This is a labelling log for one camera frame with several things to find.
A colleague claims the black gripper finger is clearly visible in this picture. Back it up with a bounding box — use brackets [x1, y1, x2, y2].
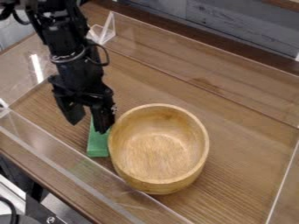
[54, 95, 85, 125]
[90, 104, 116, 134]

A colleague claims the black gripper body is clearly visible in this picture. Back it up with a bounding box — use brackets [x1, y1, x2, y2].
[46, 47, 117, 113]

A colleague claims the green rectangular block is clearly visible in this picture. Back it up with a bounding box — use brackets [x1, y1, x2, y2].
[86, 119, 109, 158]

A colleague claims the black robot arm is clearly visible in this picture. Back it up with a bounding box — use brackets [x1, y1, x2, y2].
[0, 0, 116, 133]

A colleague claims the brown wooden bowl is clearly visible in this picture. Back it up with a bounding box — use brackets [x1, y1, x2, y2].
[108, 103, 210, 195]

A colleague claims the clear acrylic tray wall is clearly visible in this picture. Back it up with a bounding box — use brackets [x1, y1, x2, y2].
[0, 110, 192, 224]

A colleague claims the clear acrylic corner bracket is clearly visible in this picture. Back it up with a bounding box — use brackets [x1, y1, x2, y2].
[87, 12, 116, 46]

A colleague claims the black metal table frame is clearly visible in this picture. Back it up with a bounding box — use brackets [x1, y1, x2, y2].
[0, 156, 91, 224]

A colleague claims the black cable bottom left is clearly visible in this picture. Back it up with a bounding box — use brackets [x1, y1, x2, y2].
[0, 195, 19, 224]

